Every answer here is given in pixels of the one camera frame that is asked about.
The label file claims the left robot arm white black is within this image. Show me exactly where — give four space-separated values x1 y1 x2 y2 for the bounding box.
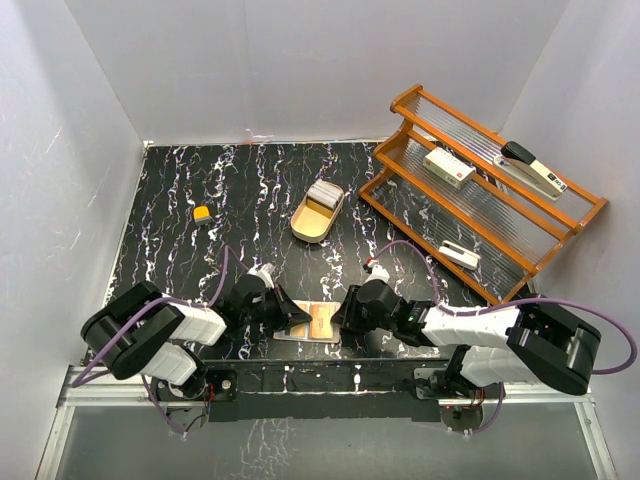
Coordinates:
81 272 311 399

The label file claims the beige oval card tray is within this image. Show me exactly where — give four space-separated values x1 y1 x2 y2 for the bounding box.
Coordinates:
290 187 345 244

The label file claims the white card stack in tray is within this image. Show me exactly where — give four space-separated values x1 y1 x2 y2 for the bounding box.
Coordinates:
307 179 344 210

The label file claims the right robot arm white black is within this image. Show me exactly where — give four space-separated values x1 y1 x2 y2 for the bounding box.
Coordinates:
331 279 601 397

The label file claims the orange yellow small block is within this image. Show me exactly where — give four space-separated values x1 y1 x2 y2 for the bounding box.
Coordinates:
193 205 212 225

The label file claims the large black beige stapler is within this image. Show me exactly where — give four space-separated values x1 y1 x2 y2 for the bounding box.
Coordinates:
492 141 567 202

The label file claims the white staples box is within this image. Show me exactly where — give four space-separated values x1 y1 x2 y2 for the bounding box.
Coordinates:
423 147 475 190

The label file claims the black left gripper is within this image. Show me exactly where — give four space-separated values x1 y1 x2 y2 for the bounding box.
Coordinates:
240 282 312 331

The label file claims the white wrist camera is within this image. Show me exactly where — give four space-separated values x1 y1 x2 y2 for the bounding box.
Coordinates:
363 258 390 283
248 263 275 289

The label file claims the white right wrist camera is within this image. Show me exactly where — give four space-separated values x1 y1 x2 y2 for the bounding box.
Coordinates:
363 258 390 283

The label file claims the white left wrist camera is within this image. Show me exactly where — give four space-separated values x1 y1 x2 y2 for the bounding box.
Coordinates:
248 263 275 289

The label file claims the beige leather card holder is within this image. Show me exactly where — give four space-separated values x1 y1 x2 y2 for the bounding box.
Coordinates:
273 300 340 344

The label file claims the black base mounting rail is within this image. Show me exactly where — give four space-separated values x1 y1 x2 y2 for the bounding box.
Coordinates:
149 357 506 424

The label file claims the orange wooden shelf rack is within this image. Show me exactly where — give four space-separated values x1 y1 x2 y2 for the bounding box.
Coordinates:
359 84 607 304

